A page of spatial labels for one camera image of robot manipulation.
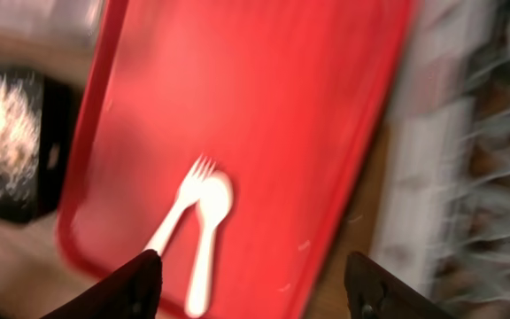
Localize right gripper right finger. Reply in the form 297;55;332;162
344;252;453;319

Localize white plastic fork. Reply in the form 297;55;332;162
144;155;215;256

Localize red serving tray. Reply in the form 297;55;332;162
56;0;419;318

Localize white plastic spoon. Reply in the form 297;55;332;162
184;171;234;318

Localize rice and mushroom leftovers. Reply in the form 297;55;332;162
0;76;42;198

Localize black waste tray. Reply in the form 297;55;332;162
0;65;82;224

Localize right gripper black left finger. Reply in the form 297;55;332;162
43;250;162;319

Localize grey dishwasher rack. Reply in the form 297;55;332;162
370;0;510;318

